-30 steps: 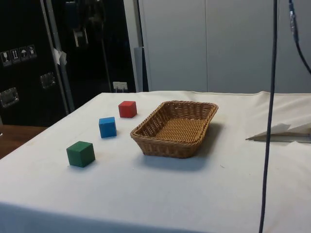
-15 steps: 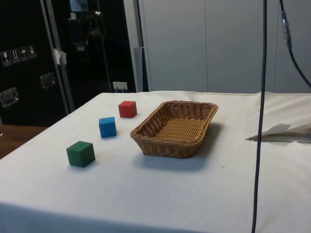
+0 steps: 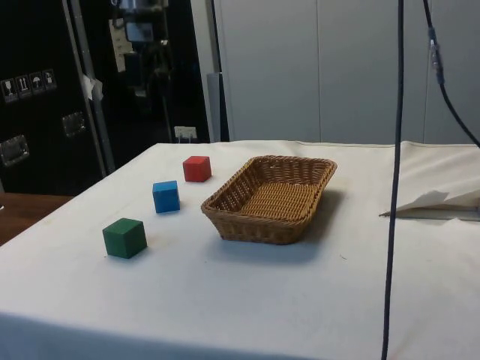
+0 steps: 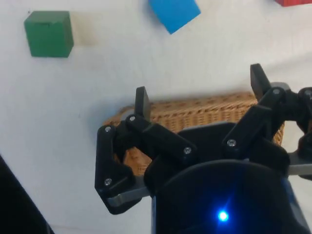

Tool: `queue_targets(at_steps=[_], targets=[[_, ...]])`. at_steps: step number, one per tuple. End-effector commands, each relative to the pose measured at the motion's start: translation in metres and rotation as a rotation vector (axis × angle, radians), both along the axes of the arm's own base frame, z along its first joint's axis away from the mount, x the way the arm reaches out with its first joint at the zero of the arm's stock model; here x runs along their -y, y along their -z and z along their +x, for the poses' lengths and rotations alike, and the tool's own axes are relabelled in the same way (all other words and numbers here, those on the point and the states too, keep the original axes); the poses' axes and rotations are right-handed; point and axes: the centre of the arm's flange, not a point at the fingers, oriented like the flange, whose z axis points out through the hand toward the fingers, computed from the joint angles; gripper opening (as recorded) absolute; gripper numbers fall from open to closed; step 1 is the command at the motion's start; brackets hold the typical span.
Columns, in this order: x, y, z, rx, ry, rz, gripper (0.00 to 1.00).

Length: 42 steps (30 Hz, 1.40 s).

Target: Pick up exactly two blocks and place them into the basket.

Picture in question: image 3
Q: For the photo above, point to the green cube block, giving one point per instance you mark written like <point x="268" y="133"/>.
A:
<point x="123" y="240"/>

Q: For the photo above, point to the red cube block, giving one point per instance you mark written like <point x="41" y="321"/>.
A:
<point x="196" y="169"/>

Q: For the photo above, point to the brown wicker basket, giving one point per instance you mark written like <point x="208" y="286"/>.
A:
<point x="277" y="202"/>

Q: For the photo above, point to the pale lockers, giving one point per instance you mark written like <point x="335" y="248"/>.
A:
<point x="300" y="75"/>

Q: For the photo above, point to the blue cube block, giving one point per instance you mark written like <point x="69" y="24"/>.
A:
<point x="166" y="197"/>

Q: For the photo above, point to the black cabinet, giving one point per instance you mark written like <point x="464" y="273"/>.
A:
<point x="41" y="48"/>

